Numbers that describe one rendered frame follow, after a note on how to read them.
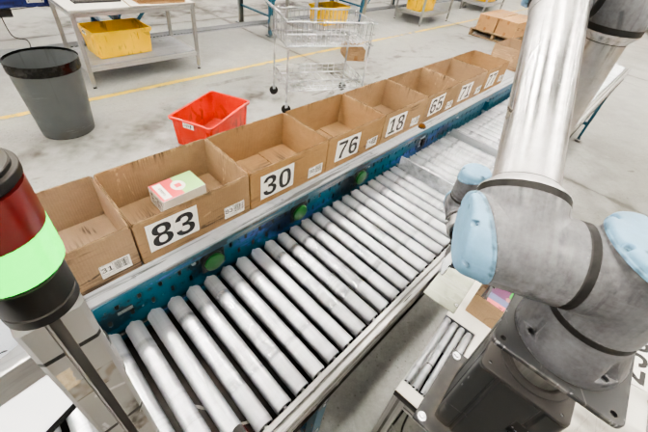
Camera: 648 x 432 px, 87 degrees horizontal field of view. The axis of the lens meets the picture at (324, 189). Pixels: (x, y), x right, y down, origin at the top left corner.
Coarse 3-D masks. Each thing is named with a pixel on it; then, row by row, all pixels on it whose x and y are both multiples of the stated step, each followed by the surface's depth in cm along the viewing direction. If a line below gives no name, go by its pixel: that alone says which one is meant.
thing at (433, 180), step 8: (400, 160) 185; (408, 160) 181; (400, 168) 187; (408, 168) 183; (416, 168) 180; (416, 176) 182; (424, 176) 178; (432, 176) 174; (432, 184) 176; (440, 184) 173; (448, 184) 169
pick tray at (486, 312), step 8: (480, 288) 125; (480, 296) 113; (472, 304) 117; (480, 304) 114; (488, 304) 112; (472, 312) 118; (480, 312) 116; (488, 312) 114; (496, 312) 111; (480, 320) 117; (488, 320) 115; (496, 320) 113
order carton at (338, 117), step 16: (336, 96) 177; (288, 112) 158; (304, 112) 166; (320, 112) 175; (336, 112) 184; (352, 112) 179; (368, 112) 171; (320, 128) 180; (336, 128) 182; (352, 128) 183; (368, 128) 160; (336, 144) 147
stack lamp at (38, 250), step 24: (24, 192) 18; (0, 216) 17; (24, 216) 18; (0, 240) 18; (24, 240) 19; (48, 240) 20; (0, 264) 18; (24, 264) 19; (48, 264) 20; (0, 288) 19; (24, 288) 20
